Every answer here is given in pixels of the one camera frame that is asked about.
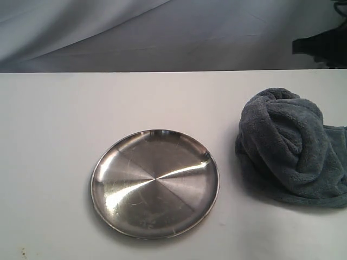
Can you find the grey backdrop cloth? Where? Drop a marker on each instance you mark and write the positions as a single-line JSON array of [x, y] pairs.
[[158, 36]]

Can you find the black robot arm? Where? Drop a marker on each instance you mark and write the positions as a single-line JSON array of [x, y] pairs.
[[328, 47]]

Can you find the grey fluffy towel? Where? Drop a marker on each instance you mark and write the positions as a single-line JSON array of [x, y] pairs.
[[287, 152]]

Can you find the round stainless steel plate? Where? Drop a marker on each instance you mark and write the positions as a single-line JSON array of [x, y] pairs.
[[154, 184]]

